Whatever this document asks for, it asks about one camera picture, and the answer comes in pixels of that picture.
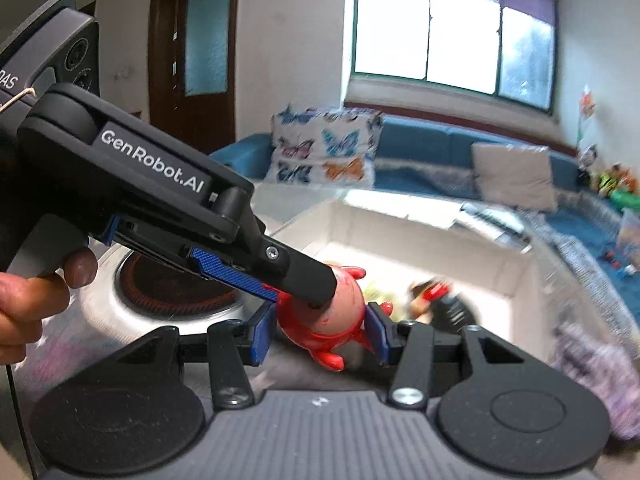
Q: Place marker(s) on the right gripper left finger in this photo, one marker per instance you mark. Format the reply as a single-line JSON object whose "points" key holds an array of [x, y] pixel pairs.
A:
{"points": [[130, 415]]}

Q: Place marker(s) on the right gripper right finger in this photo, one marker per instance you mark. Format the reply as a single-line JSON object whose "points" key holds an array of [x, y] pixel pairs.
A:
{"points": [[494, 406]]}

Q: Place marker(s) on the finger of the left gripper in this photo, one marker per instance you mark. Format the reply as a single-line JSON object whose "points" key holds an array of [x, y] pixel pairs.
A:
{"points": [[290, 264], [211, 266]]}

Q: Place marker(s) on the black cardboard shoe box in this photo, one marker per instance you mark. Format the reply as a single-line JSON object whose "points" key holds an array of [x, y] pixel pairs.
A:
{"points": [[403, 240]]}

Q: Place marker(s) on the person's left hand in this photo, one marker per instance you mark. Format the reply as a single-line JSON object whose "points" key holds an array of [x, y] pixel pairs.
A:
{"points": [[26, 302]]}

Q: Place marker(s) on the purple knitted cloth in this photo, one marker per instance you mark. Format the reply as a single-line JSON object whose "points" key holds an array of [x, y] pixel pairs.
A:
{"points": [[606, 371]]}

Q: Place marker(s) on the red-haired doll figure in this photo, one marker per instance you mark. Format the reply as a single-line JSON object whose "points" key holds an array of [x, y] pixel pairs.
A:
{"points": [[433, 303]]}

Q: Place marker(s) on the butterfly print pillow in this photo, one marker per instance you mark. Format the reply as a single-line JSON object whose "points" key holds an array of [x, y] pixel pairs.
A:
{"points": [[325, 147]]}

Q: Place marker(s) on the black remote control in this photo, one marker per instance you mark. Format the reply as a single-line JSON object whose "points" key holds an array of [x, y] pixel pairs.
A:
{"points": [[499, 219]]}

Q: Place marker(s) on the dark wooden door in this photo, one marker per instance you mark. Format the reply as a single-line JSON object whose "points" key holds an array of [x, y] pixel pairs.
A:
{"points": [[191, 65]]}

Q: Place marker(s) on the blue sofa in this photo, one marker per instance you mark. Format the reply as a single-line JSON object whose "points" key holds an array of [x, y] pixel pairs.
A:
{"points": [[419, 159]]}

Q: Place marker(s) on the clear plastic toy bin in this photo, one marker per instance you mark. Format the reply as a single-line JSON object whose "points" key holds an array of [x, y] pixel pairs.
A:
{"points": [[628, 238]]}

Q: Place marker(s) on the grey cushion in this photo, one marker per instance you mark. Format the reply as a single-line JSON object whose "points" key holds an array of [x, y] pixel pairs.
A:
{"points": [[514, 176]]}

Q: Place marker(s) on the green plastic bowl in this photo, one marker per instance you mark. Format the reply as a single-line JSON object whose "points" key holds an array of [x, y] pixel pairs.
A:
{"points": [[625, 200]]}

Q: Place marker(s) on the brown bear plush toy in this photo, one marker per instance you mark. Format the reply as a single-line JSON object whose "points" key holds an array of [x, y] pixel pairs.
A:
{"points": [[610, 179]]}

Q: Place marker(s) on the panda plush toy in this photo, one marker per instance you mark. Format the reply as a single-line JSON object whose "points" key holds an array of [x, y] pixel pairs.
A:
{"points": [[587, 157]]}

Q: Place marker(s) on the green framed window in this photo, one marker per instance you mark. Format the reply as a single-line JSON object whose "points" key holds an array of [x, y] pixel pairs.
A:
{"points": [[500, 48]]}

